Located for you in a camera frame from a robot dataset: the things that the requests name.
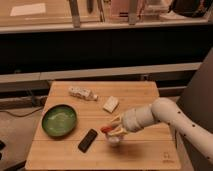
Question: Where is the white paper sheet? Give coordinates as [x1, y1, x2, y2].
[10, 3, 46, 16]

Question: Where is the black cable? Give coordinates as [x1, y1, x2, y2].
[0, 105, 46, 118]

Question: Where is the white rectangular block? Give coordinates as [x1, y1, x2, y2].
[103, 96, 119, 113]

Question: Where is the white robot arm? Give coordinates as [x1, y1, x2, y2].
[109, 98, 213, 164]

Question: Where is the black rectangular remote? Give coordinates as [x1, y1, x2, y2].
[78, 129, 98, 153]

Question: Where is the green bowl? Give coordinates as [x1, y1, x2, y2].
[42, 104, 77, 137]

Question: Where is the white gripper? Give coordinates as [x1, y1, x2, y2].
[110, 105, 155, 136]

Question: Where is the white ceramic cup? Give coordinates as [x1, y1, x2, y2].
[106, 134, 122, 147]

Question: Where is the red orange pepper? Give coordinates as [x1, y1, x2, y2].
[100, 126, 113, 133]

